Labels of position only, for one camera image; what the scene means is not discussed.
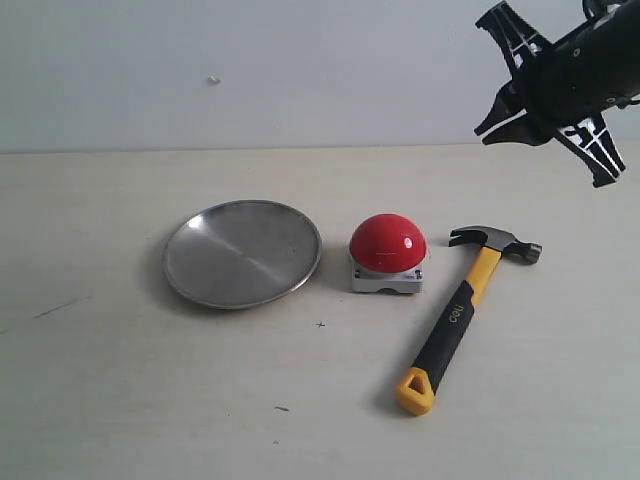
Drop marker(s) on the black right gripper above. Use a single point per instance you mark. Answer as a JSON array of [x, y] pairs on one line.
[[560, 90]]

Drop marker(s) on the yellow black claw hammer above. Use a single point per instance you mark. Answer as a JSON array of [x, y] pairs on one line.
[[416, 391]]

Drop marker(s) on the red dome push button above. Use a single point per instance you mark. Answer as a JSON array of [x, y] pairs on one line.
[[387, 253]]

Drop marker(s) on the round steel plate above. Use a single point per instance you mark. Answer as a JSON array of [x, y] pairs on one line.
[[241, 254]]

